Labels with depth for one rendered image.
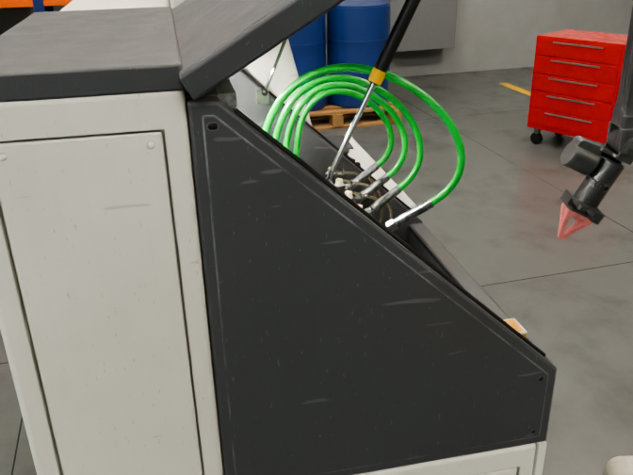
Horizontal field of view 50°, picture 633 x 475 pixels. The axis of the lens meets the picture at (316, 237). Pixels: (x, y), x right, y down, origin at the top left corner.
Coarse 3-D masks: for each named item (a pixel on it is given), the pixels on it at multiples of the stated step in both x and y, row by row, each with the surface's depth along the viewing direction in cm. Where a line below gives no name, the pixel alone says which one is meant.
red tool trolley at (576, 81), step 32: (576, 32) 527; (544, 64) 520; (576, 64) 500; (608, 64) 484; (544, 96) 528; (576, 96) 508; (608, 96) 490; (544, 128) 537; (576, 128) 515; (608, 128) 497
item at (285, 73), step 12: (180, 0) 145; (276, 48) 153; (288, 48) 154; (264, 60) 154; (288, 60) 155; (252, 72) 154; (264, 72) 155; (276, 72) 155; (288, 72) 156; (264, 84) 156; (276, 84) 156; (288, 84) 157; (276, 96) 157; (288, 96) 158
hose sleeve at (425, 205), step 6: (420, 204) 123; (426, 204) 123; (408, 210) 125; (414, 210) 124; (420, 210) 123; (426, 210) 123; (402, 216) 125; (408, 216) 124; (414, 216) 124; (396, 222) 125; (402, 222) 125
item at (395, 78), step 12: (312, 72) 117; (324, 72) 116; (336, 72) 116; (360, 72) 115; (300, 84) 118; (408, 84) 114; (420, 96) 115; (276, 108) 120; (432, 108) 116; (444, 120) 116; (456, 132) 116; (456, 144) 117; (456, 168) 119; (456, 180) 120; (444, 192) 121; (432, 204) 122
